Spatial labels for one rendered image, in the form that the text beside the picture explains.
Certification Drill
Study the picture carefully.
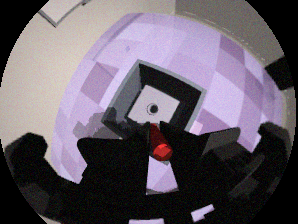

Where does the red peg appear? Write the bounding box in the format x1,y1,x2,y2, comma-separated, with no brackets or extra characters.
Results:
150,124,173,161

